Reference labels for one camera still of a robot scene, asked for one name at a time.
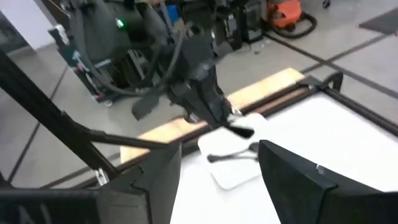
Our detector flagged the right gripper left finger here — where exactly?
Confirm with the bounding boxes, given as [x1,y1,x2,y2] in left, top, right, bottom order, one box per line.
[98,142,183,224]

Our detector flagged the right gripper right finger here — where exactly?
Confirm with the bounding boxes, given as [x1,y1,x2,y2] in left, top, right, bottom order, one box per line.
[257,139,339,224]

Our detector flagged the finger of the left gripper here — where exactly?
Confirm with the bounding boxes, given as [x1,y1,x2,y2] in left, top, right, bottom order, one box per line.
[225,123,255,139]
[131,93,161,121]

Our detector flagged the black spoon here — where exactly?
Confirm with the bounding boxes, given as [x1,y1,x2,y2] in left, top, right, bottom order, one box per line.
[206,147,261,163]

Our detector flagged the white plastic bin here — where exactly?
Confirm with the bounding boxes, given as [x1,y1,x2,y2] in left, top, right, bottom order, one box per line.
[197,112,271,190]

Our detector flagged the light wooden table board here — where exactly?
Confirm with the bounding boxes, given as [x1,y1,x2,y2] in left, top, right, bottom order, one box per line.
[119,67,307,164]

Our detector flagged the dark grey equipment cart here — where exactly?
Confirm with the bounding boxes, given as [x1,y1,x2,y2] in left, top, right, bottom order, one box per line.
[46,0,175,105]

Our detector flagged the black equipment cases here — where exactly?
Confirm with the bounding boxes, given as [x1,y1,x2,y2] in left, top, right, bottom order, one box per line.
[214,0,265,50]

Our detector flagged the orange shop vacuum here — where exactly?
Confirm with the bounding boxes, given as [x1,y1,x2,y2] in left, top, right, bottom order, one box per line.
[266,0,303,29]

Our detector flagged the black vacuum hose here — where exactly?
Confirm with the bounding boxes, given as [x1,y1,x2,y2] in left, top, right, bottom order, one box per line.
[270,11,318,40]

